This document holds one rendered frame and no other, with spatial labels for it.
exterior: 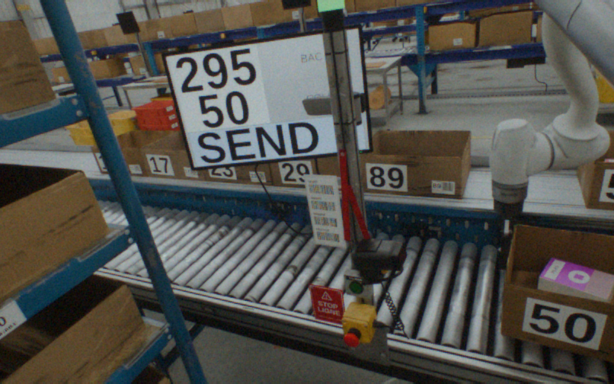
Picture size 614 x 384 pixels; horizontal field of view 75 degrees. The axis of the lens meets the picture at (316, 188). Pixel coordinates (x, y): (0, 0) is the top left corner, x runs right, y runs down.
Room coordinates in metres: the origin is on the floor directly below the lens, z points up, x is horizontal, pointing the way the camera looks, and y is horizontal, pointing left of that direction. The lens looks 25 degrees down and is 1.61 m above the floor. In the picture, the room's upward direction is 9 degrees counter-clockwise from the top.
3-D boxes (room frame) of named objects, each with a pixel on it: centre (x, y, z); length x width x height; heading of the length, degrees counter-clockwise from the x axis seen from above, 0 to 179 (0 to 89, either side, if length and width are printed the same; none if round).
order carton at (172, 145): (2.07, 0.64, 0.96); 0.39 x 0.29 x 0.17; 61
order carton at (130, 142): (2.26, 0.99, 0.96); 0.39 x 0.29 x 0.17; 62
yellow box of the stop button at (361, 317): (0.77, -0.08, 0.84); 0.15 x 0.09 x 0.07; 61
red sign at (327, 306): (0.85, -0.01, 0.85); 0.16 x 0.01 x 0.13; 61
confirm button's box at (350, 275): (0.81, -0.07, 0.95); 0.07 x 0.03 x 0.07; 61
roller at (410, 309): (1.04, -0.29, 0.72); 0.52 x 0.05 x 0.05; 151
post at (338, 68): (0.84, -0.08, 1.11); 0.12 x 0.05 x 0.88; 61
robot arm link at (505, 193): (0.94, -0.51, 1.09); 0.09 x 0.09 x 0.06
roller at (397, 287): (1.07, -0.23, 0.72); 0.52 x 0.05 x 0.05; 151
